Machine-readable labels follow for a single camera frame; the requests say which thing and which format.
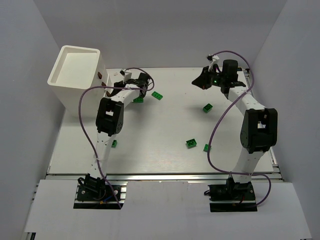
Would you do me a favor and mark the white drawer cabinet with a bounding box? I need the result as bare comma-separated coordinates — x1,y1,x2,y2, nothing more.
47,45,113,118

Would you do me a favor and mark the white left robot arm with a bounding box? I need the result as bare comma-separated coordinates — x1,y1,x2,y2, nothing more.
88,70,153,178

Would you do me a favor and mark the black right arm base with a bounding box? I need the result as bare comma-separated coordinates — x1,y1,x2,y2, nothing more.
204,179,258,213

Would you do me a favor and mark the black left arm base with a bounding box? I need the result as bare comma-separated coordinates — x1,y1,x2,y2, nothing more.
73,173,125,210

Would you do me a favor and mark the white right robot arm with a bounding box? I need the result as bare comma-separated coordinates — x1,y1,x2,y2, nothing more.
192,55,278,184

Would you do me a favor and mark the green flat lego long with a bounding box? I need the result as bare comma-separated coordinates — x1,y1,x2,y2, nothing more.
132,97,144,103

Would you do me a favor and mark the green lego brick tilted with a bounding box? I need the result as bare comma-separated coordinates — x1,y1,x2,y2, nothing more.
151,91,163,100

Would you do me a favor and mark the green lego beside purple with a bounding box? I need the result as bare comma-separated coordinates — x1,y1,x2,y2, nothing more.
202,103,213,113

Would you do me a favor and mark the green lego brick lower right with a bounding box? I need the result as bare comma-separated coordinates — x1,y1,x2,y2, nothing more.
185,138,197,149

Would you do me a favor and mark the green small lego right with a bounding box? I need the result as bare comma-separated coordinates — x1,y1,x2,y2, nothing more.
203,144,211,153

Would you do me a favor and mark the green small lego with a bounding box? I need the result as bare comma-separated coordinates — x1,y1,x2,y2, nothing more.
203,144,211,153
111,140,118,148

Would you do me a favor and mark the green small lego left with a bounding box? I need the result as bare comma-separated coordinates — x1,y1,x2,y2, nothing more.
111,140,118,148

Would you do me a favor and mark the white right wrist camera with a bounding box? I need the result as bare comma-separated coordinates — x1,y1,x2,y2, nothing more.
206,54,220,72

